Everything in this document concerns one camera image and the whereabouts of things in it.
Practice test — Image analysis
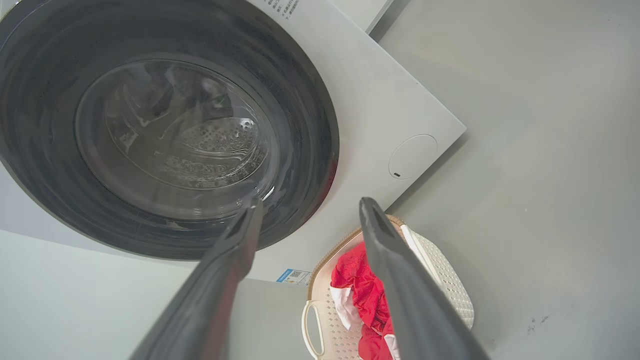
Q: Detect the round black glass washer door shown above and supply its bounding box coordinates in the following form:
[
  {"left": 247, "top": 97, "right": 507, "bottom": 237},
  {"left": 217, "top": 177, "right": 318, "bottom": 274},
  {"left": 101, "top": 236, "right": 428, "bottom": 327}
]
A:
[{"left": 0, "top": 0, "right": 340, "bottom": 261}]

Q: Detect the round white filter cover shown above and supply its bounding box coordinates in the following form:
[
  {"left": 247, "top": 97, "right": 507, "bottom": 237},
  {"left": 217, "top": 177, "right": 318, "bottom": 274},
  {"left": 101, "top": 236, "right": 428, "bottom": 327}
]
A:
[{"left": 388, "top": 134, "right": 439, "bottom": 181}]

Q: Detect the blue white energy label sticker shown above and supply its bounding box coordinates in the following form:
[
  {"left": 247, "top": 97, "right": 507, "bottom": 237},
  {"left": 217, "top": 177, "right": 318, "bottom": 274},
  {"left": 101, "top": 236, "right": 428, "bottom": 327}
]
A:
[{"left": 276, "top": 268, "right": 313, "bottom": 286}]

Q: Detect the white front-load washing machine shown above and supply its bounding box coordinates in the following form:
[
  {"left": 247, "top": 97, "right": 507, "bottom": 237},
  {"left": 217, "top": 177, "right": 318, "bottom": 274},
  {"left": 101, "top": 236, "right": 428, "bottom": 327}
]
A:
[{"left": 0, "top": 0, "right": 467, "bottom": 286}]

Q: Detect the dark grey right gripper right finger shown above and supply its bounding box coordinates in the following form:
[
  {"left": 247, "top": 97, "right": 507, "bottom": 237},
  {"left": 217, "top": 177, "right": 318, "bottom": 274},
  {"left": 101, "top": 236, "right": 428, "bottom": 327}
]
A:
[{"left": 359, "top": 197, "right": 491, "bottom": 360}]

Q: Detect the red garment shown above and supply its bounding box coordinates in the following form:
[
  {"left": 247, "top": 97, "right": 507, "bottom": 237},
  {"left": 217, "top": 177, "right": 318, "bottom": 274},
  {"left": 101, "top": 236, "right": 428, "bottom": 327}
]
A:
[{"left": 330, "top": 242, "right": 396, "bottom": 360}]

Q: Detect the white garment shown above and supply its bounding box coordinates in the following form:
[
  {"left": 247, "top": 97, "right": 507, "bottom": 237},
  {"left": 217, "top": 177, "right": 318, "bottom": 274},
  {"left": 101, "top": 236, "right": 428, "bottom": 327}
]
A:
[{"left": 330, "top": 285, "right": 362, "bottom": 332}]

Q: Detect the cream perforated plastic laundry basket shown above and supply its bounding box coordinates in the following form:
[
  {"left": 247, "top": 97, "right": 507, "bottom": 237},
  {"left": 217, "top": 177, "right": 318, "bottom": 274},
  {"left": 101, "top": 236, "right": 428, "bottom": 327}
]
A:
[{"left": 301, "top": 215, "right": 475, "bottom": 360}]

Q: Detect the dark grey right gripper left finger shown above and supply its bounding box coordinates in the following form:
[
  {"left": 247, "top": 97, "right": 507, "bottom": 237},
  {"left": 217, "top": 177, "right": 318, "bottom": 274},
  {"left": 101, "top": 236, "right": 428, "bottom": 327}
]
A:
[{"left": 129, "top": 197, "right": 264, "bottom": 360}]

